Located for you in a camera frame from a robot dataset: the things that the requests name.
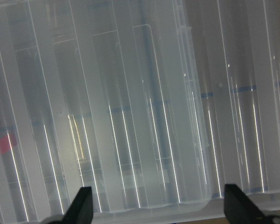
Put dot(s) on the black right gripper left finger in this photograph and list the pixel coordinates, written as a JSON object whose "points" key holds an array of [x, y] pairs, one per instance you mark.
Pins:
{"points": [[81, 209]]}

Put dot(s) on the clear plastic box lid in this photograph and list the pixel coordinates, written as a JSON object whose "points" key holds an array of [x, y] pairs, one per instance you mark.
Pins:
{"points": [[101, 94]]}

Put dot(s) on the red block front in box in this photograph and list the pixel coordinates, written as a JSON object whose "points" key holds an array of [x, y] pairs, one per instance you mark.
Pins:
{"points": [[7, 142]]}

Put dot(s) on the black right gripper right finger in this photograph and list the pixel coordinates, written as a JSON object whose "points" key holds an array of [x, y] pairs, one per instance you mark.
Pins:
{"points": [[239, 209]]}

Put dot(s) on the clear plastic storage box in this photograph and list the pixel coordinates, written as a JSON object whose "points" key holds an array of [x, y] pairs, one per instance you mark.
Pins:
{"points": [[237, 54]]}

